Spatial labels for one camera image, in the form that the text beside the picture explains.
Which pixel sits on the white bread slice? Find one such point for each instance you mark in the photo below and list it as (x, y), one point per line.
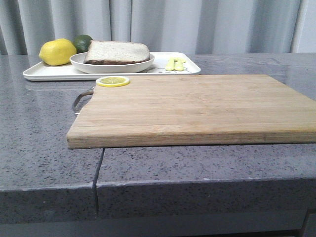
(116, 53)

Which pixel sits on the white round plate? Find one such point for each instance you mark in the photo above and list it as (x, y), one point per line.
(77, 61)

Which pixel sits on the white bear tray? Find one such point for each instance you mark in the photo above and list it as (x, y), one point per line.
(43, 72)

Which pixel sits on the wooden cutting board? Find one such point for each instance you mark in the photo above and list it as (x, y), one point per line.
(194, 110)

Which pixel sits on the yellow plastic fork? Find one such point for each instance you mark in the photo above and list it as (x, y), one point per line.
(171, 65)

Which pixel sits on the lemon slice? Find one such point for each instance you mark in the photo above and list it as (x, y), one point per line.
(113, 81)

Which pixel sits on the grey curtain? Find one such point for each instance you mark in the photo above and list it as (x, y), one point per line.
(188, 26)

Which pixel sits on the green lime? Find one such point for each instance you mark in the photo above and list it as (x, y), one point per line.
(82, 43)

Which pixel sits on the yellow lemon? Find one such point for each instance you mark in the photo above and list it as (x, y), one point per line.
(57, 52)

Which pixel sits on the metal board handle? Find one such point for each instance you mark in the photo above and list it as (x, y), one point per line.
(79, 97)

